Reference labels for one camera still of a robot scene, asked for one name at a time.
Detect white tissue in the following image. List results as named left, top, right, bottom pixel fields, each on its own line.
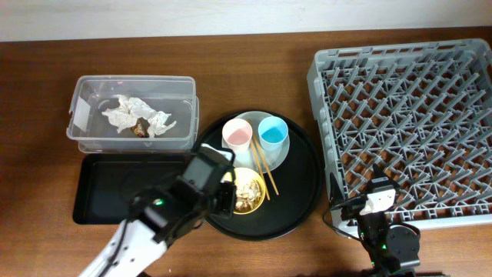
left=102, top=95, right=177, bottom=138

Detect grey dishwasher rack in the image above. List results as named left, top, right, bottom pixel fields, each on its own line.
left=307, top=38, right=491, bottom=229

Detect food scraps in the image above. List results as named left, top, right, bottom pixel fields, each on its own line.
left=235, top=179, right=262, bottom=212

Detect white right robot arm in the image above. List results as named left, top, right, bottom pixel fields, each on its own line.
left=329, top=164, right=400, bottom=276

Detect brown snack wrapper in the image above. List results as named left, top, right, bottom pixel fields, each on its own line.
left=131, top=119, right=149, bottom=138

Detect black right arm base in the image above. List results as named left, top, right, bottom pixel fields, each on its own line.
left=371, top=224, right=421, bottom=276

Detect black round tray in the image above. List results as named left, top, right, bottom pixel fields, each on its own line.
left=206, top=116, right=324, bottom=241

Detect black rectangular tray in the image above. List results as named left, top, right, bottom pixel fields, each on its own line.
left=72, top=153, right=192, bottom=225

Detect yellow bowl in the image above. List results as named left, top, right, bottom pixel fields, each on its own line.
left=234, top=167, right=266, bottom=215

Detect grey plate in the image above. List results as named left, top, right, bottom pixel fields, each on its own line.
left=221, top=111, right=290, bottom=173

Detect wooden chopstick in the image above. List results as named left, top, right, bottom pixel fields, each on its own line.
left=253, top=134, right=279, bottom=195
left=251, top=140, right=271, bottom=201

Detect pink cup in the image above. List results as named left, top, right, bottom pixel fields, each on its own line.
left=221, top=118, right=253, bottom=152

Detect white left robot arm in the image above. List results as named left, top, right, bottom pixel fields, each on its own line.
left=80, top=144, right=236, bottom=277

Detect blue cup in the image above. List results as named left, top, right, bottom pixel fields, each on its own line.
left=258, top=116, right=288, bottom=151

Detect clear plastic waste bin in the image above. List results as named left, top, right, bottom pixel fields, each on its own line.
left=66, top=75, right=199, bottom=153

